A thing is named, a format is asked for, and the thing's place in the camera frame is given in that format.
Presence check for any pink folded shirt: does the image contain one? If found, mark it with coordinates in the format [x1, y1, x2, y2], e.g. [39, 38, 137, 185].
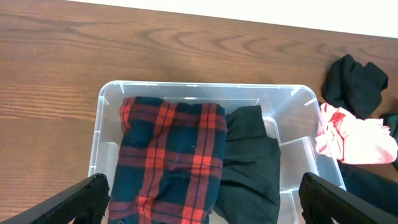
[315, 103, 397, 165]

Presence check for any dark teal ribbed garment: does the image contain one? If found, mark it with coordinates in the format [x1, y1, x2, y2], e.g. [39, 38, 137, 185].
[338, 162, 397, 216]

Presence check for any clear plastic storage bin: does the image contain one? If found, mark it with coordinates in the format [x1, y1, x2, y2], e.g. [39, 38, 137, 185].
[88, 80, 345, 223]

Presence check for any small black folded garment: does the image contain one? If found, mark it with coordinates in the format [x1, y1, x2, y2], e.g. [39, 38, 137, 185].
[322, 54, 389, 119]

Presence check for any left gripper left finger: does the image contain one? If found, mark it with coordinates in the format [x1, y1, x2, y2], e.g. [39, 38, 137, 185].
[1, 173, 109, 224]

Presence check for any large black garment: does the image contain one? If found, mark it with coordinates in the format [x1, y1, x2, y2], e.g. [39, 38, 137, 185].
[214, 106, 281, 224]

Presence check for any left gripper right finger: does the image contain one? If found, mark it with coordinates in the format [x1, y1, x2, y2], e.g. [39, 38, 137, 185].
[299, 172, 397, 224]

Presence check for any red navy plaid shirt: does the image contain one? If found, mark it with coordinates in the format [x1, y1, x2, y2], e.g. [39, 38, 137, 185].
[108, 96, 227, 224]

